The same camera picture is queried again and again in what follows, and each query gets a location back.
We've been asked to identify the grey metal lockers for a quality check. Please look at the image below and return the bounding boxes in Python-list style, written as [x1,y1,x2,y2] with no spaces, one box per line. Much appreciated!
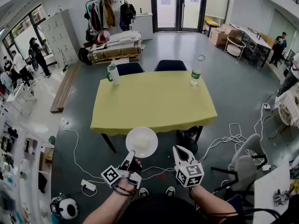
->
[38,9,79,69]

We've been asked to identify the white bottle with green handle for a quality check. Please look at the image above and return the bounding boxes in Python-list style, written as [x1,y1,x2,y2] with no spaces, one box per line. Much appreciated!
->
[107,63,121,86]

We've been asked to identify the clear plastic water bottle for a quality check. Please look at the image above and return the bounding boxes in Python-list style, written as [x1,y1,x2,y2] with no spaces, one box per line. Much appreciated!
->
[190,54,206,86]

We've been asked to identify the black bead bracelet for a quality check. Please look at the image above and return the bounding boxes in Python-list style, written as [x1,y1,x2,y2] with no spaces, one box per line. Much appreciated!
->
[112,184,136,196]

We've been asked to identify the round white side table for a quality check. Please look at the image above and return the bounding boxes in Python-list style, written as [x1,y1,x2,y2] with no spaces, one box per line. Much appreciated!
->
[224,35,247,60]

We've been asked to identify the cardboard box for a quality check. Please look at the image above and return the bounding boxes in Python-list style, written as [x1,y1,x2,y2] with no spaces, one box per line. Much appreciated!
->
[208,23,241,48]

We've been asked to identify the white plate of food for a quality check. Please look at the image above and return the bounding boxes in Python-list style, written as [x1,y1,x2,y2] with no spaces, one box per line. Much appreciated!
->
[125,126,159,159]

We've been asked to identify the person's black shirt torso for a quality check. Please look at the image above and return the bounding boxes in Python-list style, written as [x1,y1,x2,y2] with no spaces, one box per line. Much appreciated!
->
[116,193,246,224]

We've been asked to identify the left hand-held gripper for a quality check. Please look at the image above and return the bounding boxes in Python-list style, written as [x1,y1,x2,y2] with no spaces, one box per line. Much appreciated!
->
[100,149,142,189]

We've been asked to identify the patterned cloth table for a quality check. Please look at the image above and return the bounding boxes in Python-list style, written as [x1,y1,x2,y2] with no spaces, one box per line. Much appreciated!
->
[274,84,299,147]

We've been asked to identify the black backpack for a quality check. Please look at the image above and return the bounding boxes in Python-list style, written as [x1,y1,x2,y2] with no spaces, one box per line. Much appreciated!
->
[78,47,93,66]

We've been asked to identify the tangled white cable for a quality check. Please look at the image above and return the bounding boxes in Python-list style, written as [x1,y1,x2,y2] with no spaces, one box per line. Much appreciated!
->
[141,104,271,180]

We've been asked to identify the person's left hand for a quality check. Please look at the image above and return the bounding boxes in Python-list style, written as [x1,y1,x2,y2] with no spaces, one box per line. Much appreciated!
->
[128,158,143,175]

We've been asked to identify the stack of boards on pallet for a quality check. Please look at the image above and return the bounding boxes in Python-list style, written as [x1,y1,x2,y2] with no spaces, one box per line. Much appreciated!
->
[87,30,146,65]

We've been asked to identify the white cabinet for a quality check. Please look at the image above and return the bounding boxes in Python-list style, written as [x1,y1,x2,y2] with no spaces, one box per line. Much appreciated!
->
[130,12,154,41]

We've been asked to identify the white round device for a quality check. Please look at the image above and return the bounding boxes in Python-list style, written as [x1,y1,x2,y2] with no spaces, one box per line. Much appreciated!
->
[50,193,79,220]

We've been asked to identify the glass double door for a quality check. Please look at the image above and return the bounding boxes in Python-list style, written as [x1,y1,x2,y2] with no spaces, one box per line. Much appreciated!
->
[150,0,208,33]

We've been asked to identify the black chair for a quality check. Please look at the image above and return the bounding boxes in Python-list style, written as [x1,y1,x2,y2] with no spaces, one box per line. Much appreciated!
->
[176,126,204,154]

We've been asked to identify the long white desk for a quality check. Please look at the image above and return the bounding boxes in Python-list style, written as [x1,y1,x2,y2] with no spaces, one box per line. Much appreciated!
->
[229,22,273,68]

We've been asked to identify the person's right forearm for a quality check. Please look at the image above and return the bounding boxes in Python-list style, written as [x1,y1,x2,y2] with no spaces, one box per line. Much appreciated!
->
[188,184,238,224]

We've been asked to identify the person's left forearm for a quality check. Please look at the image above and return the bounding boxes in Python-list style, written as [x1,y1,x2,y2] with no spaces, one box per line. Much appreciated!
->
[82,179,136,224]

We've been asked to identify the red helmet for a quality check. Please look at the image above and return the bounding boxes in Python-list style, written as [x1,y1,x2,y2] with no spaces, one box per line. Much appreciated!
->
[94,30,111,45]

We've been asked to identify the long white cable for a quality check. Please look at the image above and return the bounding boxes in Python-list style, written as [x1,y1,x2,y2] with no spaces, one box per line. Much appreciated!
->
[61,117,110,184]

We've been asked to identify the grey office chair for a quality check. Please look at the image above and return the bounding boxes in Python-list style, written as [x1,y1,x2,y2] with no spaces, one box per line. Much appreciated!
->
[211,133,270,208]

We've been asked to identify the yellow lidded bin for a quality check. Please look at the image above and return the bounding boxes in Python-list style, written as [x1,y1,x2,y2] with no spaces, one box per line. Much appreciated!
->
[203,18,220,38]

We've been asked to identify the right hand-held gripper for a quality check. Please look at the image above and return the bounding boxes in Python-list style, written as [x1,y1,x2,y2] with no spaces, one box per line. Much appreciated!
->
[172,145,205,188]

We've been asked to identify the dark blue chair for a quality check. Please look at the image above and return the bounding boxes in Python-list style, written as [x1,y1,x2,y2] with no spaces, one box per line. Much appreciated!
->
[154,59,188,72]
[115,62,145,77]

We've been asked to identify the white shelf with items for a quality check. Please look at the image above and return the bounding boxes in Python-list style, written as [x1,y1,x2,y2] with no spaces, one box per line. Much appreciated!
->
[0,104,56,224]

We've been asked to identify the coat rack with clothes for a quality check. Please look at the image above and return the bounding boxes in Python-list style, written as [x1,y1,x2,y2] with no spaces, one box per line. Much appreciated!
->
[84,0,137,44]

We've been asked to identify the yellow cloth-covered table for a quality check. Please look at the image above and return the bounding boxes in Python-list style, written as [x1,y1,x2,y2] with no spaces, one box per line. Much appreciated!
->
[90,70,218,154]

